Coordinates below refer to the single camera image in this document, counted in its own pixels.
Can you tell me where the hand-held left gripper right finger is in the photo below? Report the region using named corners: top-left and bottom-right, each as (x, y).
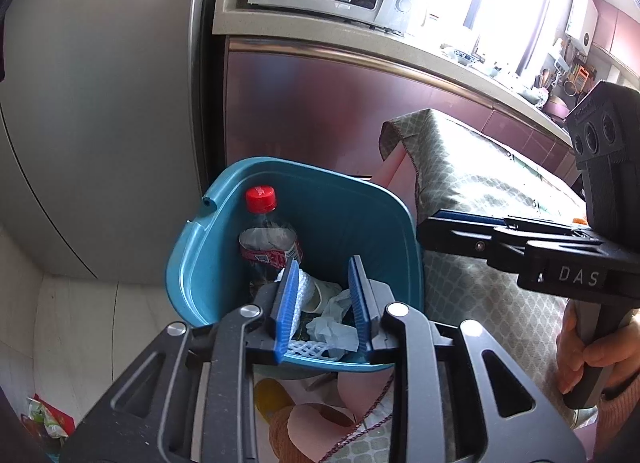
top-left (348, 255), bottom-right (587, 463)

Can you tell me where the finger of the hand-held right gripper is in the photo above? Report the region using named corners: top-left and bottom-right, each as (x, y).
top-left (416, 210), bottom-right (602, 270)

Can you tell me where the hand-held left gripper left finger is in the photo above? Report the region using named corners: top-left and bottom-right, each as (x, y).
top-left (59, 258), bottom-right (301, 463)

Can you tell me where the red label plastic bottle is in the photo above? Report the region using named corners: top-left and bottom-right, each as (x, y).
top-left (237, 185), bottom-right (305, 295)

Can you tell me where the blue trash bin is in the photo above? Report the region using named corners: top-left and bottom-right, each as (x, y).
top-left (166, 157), bottom-right (425, 377)

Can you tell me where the person's right forearm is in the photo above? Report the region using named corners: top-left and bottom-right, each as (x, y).
top-left (592, 377), bottom-right (640, 460)

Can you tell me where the person's right hand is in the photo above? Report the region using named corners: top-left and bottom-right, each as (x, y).
top-left (556, 300), bottom-right (640, 401)

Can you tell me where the white foam net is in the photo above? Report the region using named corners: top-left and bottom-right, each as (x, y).
top-left (287, 270), bottom-right (342, 360)

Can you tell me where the green patterned tablecloth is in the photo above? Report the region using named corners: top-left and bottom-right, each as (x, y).
top-left (379, 108), bottom-right (601, 430)

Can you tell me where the yellow round object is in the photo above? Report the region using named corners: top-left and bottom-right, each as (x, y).
top-left (254, 377), bottom-right (294, 415)

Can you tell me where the pink bowl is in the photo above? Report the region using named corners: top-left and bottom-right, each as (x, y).
top-left (542, 97), bottom-right (571, 119)

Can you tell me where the white water heater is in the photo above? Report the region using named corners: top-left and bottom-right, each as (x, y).
top-left (565, 0), bottom-right (600, 56)

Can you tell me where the mauve kitchen cabinet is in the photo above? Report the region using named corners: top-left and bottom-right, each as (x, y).
top-left (212, 8), bottom-right (582, 194)

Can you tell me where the grey refrigerator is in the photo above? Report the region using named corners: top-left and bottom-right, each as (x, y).
top-left (0, 0), bottom-right (222, 287)

